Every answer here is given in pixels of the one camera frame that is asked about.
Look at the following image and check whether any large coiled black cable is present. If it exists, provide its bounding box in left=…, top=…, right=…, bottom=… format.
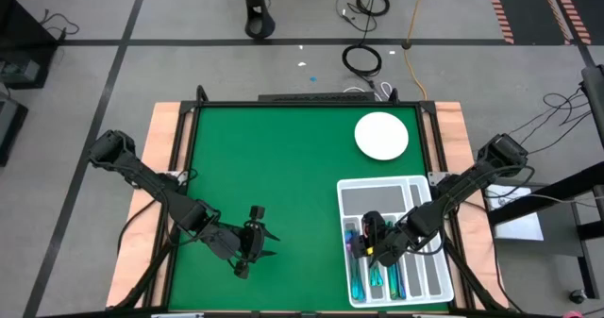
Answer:
left=342, top=43, right=383, bottom=77

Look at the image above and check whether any grey equipment box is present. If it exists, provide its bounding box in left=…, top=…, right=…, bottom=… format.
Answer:
left=0, top=57, right=42, bottom=86

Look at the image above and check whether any black aluminium table frame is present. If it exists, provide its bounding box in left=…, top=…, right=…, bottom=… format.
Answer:
left=110, top=84, right=511, bottom=318

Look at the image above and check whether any black ribbed bar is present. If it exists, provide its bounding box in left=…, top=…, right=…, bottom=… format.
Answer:
left=258, top=92, right=378, bottom=104

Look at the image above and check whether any white paper sheet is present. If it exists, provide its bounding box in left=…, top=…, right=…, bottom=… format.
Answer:
left=485, top=184, right=545, bottom=242

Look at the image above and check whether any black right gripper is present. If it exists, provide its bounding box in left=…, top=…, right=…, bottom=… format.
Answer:
left=361, top=210, right=411, bottom=268

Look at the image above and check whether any black floor stand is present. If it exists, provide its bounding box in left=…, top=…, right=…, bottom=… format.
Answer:
left=241, top=0, right=277, bottom=41

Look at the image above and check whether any white round plate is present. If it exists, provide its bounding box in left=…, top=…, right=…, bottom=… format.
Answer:
left=354, top=111, right=410, bottom=162

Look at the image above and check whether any black cabinet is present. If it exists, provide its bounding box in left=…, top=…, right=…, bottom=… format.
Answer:
left=0, top=0, right=60, bottom=91

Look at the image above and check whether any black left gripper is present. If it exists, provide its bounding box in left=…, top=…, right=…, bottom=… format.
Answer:
left=207, top=205, right=281, bottom=265

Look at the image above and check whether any orange extension cable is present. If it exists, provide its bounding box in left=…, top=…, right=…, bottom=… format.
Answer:
left=403, top=0, right=433, bottom=101

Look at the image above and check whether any white plastic cutlery organizer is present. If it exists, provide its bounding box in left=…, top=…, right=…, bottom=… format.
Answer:
left=335, top=175, right=456, bottom=310

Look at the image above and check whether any green table mat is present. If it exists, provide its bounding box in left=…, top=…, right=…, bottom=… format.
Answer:
left=168, top=105, right=449, bottom=312

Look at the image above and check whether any small coiled black cable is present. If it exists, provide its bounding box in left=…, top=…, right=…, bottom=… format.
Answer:
left=354, top=0, right=392, bottom=18

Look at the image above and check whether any black equipment case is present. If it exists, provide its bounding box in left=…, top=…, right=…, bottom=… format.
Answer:
left=0, top=95, right=29, bottom=167

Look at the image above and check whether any black metal stand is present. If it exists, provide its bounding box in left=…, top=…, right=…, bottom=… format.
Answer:
left=485, top=159, right=604, bottom=301

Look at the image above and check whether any black upright post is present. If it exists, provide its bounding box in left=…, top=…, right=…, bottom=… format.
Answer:
left=579, top=64, right=604, bottom=150

